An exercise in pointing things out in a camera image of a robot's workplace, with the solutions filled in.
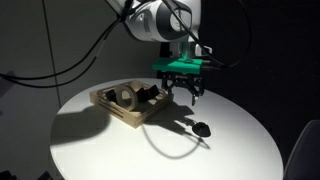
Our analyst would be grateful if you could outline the black block in crate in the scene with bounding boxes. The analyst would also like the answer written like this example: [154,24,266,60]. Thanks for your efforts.
[136,85,160,103]
[104,89,116,102]

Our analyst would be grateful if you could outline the beige tape ring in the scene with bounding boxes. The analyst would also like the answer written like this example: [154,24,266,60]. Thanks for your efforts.
[114,84,139,112]

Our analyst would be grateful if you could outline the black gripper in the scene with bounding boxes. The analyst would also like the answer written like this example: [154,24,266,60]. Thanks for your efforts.
[161,73,204,106]

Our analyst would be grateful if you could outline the black block left in crate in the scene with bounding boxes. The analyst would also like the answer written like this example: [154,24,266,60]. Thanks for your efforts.
[104,89,116,102]

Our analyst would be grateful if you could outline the dark chair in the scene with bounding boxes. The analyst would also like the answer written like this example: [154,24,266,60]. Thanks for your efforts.
[283,120,320,180]

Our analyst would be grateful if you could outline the round black object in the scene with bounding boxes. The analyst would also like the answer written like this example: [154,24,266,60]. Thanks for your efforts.
[192,122,211,137]

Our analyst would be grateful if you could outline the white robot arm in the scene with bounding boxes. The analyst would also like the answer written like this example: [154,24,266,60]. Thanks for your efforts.
[105,0,212,104]

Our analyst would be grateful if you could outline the wooden crate tray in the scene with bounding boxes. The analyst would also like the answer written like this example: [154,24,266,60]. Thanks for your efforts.
[90,80,170,128]

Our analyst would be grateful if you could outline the green camera mount plate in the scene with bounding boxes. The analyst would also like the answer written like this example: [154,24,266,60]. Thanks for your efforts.
[152,57,203,74]

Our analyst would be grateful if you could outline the black cable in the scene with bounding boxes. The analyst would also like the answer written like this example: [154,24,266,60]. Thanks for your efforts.
[0,0,251,89]

